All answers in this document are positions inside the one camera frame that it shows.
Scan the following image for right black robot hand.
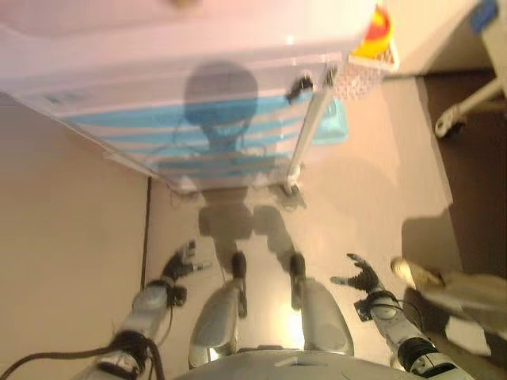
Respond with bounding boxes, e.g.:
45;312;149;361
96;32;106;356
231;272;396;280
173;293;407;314
330;253;388;296

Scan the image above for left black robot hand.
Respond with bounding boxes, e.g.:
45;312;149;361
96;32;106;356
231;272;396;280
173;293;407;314
159;239;214;283

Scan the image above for blue-fronted cart drawer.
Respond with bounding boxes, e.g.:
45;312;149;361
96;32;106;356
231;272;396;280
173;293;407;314
126;142;296;160

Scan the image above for right silver robot leg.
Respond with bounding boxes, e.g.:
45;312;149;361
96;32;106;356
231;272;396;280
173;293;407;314
288;252;354;356

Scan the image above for silver robot leg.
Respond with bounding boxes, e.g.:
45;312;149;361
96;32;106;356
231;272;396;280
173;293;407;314
188;250;250;370
288;252;354;356

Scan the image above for left silver robot leg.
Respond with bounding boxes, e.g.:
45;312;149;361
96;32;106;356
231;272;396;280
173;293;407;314
188;250;250;370

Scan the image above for person in beige trousers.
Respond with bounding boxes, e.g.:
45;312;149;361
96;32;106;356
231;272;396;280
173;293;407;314
389;255;507;358

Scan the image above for grey robot torso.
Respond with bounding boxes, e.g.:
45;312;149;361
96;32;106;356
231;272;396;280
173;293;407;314
173;347;417;380

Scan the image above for cart caster wheel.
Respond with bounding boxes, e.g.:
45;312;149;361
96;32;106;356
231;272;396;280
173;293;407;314
282;179;303;198

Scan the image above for blue-lidded waste bin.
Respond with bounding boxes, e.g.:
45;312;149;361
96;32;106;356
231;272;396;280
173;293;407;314
311;98;351;146

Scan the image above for white mesh side basket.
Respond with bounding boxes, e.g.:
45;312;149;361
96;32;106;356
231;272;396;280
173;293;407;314
331;39;400;101

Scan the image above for black cart lock key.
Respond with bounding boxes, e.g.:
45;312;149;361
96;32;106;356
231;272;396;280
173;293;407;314
284;72;314;103

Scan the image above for white hospital bed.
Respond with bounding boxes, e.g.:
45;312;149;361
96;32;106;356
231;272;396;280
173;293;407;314
433;0;507;140

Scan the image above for white medical cart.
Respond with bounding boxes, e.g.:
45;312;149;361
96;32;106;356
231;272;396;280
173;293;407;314
0;0;382;199

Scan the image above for yellow sharps container red lid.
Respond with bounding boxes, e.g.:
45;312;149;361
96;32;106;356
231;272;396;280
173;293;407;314
349;2;394;63

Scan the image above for blue bed clip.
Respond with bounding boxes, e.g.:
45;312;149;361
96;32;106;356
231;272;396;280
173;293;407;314
470;0;499;36

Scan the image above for thick black cable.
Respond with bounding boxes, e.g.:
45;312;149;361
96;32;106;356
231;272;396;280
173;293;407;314
0;339;166;380

